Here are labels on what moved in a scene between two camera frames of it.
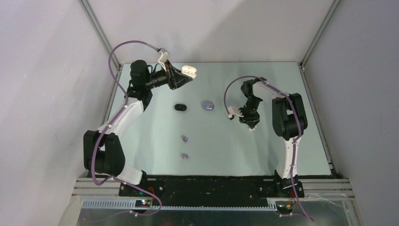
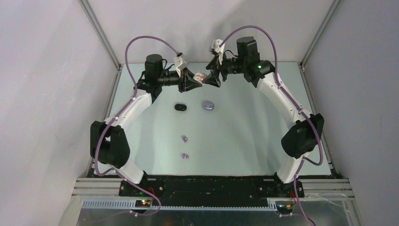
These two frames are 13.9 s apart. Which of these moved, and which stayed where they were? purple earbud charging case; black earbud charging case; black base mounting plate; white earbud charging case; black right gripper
Moved: black right gripper; white earbud charging case
Stayed: purple earbud charging case; black earbud charging case; black base mounting plate
